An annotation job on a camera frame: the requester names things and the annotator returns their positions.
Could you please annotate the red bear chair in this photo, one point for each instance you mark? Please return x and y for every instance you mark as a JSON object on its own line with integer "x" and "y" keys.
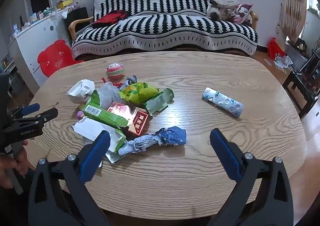
{"x": 57, "y": 58}

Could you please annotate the yellow box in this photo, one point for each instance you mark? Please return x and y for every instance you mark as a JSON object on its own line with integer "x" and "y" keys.
{"x": 63, "y": 4}

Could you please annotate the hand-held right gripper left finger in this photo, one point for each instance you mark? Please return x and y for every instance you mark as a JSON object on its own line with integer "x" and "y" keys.
{"x": 96, "y": 156}

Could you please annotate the pile of scattered papers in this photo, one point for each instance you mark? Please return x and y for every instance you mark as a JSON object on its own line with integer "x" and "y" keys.
{"x": 282, "y": 62}

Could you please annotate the red bag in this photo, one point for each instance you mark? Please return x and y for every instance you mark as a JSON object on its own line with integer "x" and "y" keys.
{"x": 275, "y": 48}

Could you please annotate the plush toy on sofa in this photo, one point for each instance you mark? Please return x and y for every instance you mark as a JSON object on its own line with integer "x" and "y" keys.
{"x": 220, "y": 8}

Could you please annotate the green barcode carton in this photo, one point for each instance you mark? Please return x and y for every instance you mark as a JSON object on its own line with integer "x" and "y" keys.
{"x": 100, "y": 113}

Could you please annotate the patterned beige curtain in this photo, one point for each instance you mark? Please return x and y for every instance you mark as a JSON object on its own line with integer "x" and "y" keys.
{"x": 295, "y": 3}

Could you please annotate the clear plastic bag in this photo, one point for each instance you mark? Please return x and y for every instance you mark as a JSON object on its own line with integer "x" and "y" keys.
{"x": 108, "y": 96}

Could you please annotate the black white striped sofa cover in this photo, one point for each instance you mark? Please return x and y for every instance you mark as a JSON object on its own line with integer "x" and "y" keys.
{"x": 162, "y": 28}

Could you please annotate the white torn carton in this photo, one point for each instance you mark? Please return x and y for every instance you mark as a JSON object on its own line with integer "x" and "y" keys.
{"x": 87, "y": 127}

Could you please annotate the wooden armrest sofa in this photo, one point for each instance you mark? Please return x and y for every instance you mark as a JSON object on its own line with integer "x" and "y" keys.
{"x": 72, "y": 25}

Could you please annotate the silver wrapper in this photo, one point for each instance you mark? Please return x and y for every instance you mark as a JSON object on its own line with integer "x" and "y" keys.
{"x": 130, "y": 81}

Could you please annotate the row of small bottles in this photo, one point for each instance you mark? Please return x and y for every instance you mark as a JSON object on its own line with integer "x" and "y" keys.
{"x": 32, "y": 17}

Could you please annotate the silver blister pack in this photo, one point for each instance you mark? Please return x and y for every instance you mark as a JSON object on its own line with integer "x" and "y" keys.
{"x": 222, "y": 102}

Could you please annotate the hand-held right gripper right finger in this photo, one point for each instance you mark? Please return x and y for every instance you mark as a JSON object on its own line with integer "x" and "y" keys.
{"x": 226, "y": 153}

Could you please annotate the red cigarette pack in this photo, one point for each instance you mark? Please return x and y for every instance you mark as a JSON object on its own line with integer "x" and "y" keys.
{"x": 138, "y": 121}

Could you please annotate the silver foil scrap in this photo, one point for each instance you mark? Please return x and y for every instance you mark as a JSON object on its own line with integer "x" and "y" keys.
{"x": 113, "y": 157}

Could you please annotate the pink cartoon pillow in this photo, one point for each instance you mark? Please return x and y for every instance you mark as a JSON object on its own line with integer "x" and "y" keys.
{"x": 242, "y": 13}

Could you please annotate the person's left hand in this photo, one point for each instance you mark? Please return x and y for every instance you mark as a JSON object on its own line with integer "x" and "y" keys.
{"x": 22, "y": 158}

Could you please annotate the dark wooden stool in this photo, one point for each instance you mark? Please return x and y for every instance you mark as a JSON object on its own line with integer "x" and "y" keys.
{"x": 297, "y": 83}

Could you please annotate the red plastic wrapper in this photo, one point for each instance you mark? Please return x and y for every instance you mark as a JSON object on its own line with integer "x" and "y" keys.
{"x": 116, "y": 83}

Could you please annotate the pink striped toy ball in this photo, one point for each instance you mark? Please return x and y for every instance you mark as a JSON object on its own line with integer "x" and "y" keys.
{"x": 115, "y": 70}

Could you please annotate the white tissue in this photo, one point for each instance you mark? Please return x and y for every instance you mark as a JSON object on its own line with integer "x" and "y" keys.
{"x": 80, "y": 89}

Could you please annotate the blue wrapper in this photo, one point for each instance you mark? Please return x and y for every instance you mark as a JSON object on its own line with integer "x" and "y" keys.
{"x": 170, "y": 136}

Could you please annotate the green yellow snack bag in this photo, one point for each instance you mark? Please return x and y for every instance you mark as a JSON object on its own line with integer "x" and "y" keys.
{"x": 140, "y": 93}

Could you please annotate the red cushion on sofa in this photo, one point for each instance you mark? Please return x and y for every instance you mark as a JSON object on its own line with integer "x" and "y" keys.
{"x": 110, "y": 18}

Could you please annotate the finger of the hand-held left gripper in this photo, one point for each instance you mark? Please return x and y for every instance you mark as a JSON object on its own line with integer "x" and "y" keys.
{"x": 47, "y": 114}
{"x": 31, "y": 108}

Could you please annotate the green foil carton piece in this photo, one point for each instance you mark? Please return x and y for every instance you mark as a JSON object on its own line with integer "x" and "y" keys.
{"x": 160, "y": 102}

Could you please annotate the white cabinet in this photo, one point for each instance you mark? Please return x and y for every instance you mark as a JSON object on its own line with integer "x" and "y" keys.
{"x": 37, "y": 33}

